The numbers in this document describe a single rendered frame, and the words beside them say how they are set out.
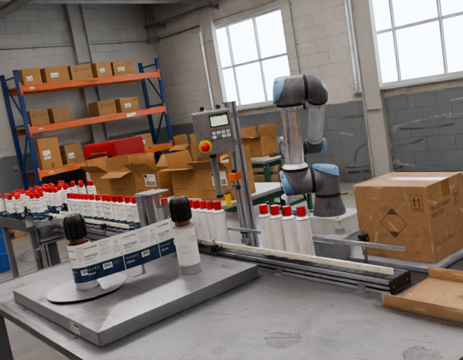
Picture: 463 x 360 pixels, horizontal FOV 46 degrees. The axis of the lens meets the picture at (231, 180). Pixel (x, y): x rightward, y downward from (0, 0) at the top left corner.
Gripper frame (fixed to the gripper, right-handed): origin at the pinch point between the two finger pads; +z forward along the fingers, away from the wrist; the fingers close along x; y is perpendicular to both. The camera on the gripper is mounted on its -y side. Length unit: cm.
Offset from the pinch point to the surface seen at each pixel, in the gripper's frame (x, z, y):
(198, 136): 59, -45, -3
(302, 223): 62, -10, -59
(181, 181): -55, 2, 178
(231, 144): 48, -39, -11
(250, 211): 43.9, -7.9, -11.5
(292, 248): 63, -1, -53
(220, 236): 61, -1, -9
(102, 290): 119, 3, -6
